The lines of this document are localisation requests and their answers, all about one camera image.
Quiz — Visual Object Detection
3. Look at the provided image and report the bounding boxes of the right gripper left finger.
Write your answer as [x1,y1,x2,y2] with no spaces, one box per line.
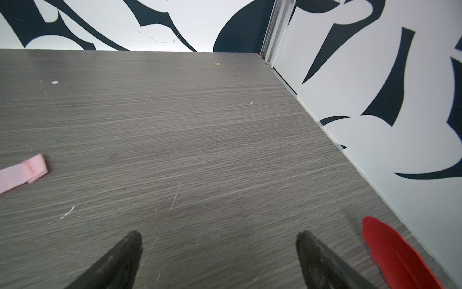
[66,231,143,289]

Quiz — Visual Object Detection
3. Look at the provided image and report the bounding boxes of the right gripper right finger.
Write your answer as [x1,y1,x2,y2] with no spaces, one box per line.
[295,230,375,289]

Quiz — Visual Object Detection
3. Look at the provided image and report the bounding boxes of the pink school backpack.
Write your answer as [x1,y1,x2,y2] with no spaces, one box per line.
[1,154,48,194]

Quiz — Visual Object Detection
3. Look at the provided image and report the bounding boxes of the red pen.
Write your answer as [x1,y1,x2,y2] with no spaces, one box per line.
[362,216,444,289]

